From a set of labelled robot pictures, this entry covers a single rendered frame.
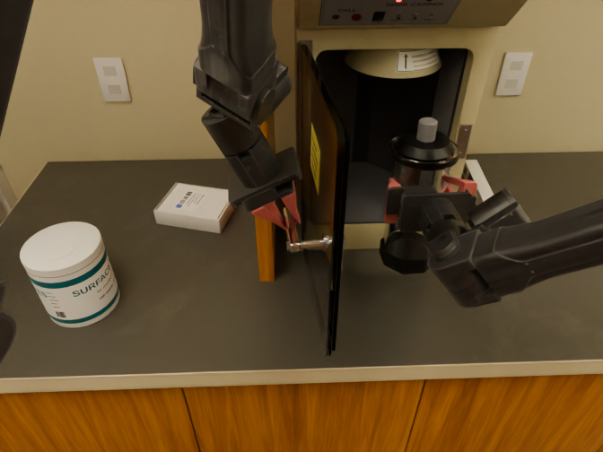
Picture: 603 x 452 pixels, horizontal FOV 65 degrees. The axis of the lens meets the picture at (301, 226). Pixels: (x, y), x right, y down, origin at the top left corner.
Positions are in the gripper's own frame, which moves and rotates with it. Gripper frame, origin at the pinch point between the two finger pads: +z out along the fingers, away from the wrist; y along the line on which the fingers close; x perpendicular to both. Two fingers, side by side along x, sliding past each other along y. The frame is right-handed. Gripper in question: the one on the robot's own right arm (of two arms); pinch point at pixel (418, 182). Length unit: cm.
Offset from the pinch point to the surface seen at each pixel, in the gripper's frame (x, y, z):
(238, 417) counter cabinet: 45, 33, -12
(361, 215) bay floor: 16.6, 6.0, 15.2
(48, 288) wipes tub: 14, 63, -5
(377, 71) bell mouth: -14.3, 5.3, 13.8
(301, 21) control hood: -24.1, 18.5, 7.0
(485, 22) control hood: -23.1, -8.9, 6.9
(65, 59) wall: -6, 75, 57
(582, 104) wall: 10, -62, 54
